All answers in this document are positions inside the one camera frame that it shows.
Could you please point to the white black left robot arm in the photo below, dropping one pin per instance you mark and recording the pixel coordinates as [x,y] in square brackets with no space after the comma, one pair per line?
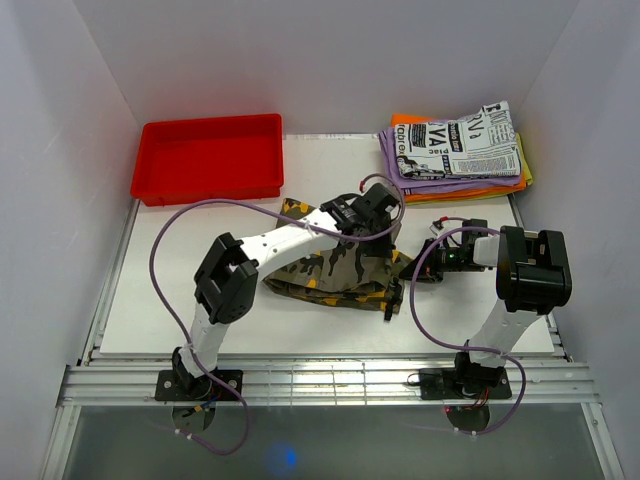
[228,276]

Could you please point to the newspaper print folded trousers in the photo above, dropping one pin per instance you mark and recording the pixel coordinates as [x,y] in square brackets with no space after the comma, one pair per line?
[482,145]

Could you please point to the orange folded trousers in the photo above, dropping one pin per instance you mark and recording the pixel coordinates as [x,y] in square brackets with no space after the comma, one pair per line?
[398,118]

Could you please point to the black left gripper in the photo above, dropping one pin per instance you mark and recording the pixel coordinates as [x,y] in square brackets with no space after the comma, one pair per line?
[384,248]

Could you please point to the yellow-green folded trousers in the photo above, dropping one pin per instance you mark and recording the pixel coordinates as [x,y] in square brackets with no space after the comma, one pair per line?
[526,160]

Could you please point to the red plastic tray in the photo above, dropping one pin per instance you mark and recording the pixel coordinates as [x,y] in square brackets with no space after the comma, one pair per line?
[185,161]

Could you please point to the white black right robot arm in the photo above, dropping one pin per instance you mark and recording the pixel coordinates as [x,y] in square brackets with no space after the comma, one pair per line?
[532,278]

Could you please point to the aluminium frame rail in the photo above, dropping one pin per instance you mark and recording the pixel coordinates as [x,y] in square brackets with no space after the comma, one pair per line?
[321,381]

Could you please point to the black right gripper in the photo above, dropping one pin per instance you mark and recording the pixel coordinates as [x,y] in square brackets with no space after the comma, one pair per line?
[427,269]

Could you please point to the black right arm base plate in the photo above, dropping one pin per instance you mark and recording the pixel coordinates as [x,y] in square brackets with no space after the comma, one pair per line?
[448,384]

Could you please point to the purple folded trousers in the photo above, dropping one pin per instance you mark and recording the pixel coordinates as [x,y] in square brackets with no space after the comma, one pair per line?
[452,187]

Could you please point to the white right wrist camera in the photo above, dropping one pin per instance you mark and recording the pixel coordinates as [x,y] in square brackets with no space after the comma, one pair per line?
[436,227]

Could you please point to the camouflage yellow green trousers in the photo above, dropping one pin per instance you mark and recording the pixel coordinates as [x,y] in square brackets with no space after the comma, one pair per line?
[344,277]

